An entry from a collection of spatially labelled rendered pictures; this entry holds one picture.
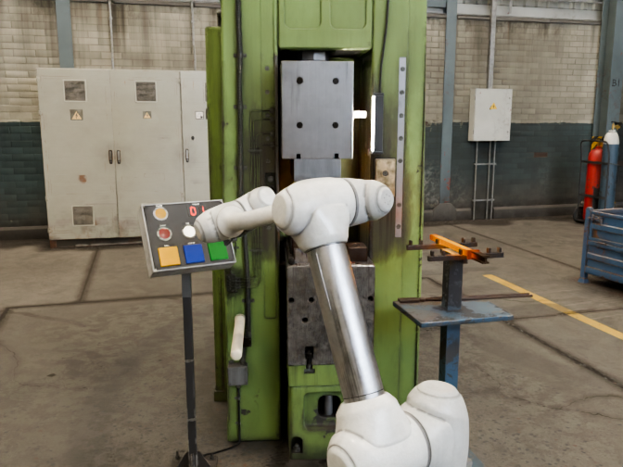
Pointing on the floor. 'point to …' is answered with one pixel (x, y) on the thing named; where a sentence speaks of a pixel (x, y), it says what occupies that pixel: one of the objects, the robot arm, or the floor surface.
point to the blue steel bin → (603, 245)
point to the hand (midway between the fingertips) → (228, 239)
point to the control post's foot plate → (194, 460)
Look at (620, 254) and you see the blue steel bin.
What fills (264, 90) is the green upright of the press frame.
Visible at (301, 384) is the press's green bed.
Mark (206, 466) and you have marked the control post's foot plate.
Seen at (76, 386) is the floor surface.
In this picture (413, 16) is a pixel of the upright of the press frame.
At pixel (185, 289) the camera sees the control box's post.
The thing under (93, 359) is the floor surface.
